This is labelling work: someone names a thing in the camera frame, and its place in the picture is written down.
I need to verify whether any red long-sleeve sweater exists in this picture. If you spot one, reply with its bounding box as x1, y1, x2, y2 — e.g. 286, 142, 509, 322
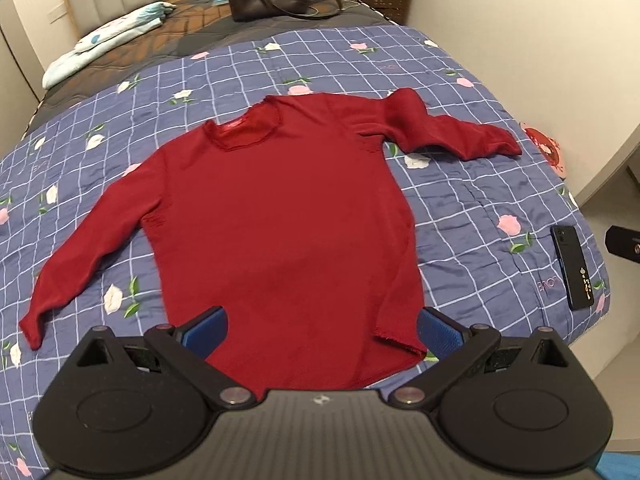
20, 89, 521, 394

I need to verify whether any black smartphone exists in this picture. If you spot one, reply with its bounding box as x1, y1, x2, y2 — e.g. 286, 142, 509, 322
550, 224, 594, 311

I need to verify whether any blue plaid floral quilt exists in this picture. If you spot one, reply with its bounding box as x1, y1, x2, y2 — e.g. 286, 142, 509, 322
1, 25, 611, 479

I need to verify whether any red pink round fan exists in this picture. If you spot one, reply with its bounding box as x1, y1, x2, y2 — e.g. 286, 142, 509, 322
520, 122, 566, 180

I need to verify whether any brown grey patterned bedspread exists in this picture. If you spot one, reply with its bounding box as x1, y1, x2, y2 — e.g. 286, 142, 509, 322
26, 0, 392, 134

